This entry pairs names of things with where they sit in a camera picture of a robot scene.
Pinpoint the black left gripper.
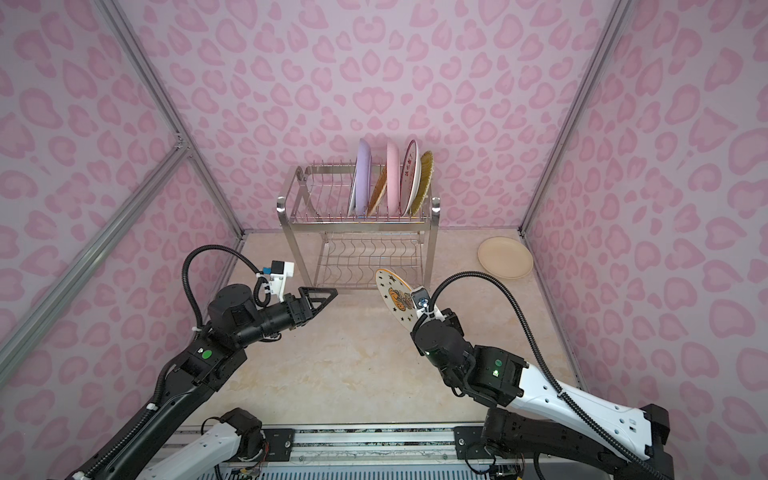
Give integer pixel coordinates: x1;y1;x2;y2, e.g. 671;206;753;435
234;288;336;351

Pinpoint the orange rimmed star plate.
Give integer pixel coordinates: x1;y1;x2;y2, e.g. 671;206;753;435
375;269;418;332

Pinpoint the brown woven bamboo plate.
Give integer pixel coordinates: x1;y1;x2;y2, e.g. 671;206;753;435
367;165;388;217

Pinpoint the purple bear plate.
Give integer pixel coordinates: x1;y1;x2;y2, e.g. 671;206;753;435
354;139;372;217

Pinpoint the pink bear plate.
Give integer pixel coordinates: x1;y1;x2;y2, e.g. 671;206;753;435
386;140;401;218

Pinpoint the white plate orange sunburst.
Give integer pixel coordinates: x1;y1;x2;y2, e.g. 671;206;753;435
400;139;421;216

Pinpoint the green rimmed woven bamboo plate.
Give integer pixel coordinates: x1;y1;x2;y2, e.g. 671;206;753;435
409;151;434;216

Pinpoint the white plate dark rim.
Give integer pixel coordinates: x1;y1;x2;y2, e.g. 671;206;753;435
347;167;357;218

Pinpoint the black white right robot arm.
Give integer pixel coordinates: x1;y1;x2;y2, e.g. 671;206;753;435
399;311;674;479

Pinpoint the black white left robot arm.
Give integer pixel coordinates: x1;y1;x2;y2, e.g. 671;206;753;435
68;284;338;479

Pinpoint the stainless steel dish rack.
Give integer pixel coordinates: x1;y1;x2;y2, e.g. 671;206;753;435
276;164;441;290

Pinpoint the cream round plate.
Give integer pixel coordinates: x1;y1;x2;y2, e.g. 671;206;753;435
477;236;534;280

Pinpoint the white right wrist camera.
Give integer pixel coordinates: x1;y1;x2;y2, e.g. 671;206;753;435
411;286;444;320

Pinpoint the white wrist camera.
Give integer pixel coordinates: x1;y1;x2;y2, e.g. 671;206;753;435
254;260;295;307
411;286;444;320

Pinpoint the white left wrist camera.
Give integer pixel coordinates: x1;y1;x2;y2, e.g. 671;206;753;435
254;260;295;307

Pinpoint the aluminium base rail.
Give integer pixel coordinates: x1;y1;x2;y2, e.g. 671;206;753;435
143;422;601;480

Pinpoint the black right corrugated cable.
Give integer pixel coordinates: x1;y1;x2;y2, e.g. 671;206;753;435
427;271;661;480

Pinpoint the black corrugated cable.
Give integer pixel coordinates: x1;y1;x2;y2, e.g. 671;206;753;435
427;271;661;480
68;244;265;480

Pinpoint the black left corrugated cable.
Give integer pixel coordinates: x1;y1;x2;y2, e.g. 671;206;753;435
68;244;265;480

